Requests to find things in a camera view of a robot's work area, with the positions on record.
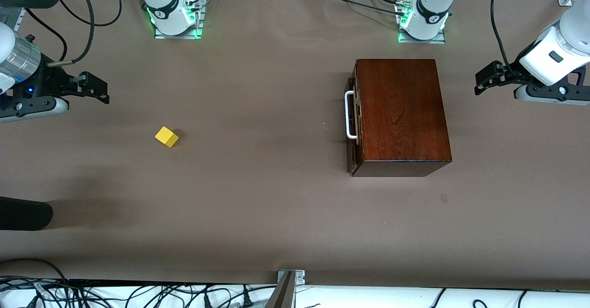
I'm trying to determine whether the yellow wooden block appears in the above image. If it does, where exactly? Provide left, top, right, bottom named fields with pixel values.
left=155, top=126, right=179, bottom=148

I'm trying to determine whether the wooden drawer with white handle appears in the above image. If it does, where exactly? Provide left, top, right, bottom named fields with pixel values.
left=345, top=66, right=361, bottom=174

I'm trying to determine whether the dark brown wooden cabinet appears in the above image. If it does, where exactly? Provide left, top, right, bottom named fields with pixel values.
left=351, top=59, right=452, bottom=178

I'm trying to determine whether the black foam cylinder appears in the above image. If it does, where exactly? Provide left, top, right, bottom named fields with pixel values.
left=0, top=196, right=53, bottom=231

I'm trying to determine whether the brown paper table cover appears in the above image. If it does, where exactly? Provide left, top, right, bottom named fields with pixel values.
left=0, top=0, right=590, bottom=291

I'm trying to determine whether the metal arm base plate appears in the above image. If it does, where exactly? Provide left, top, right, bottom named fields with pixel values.
left=397, top=0, right=447, bottom=44
left=154, top=0, right=204, bottom=40

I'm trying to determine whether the silver metal bracket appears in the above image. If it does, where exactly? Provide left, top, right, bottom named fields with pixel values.
left=277, top=269, right=306, bottom=285

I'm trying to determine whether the dark grey mount bar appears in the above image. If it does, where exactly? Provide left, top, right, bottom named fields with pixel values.
left=264, top=271, right=296, bottom=308

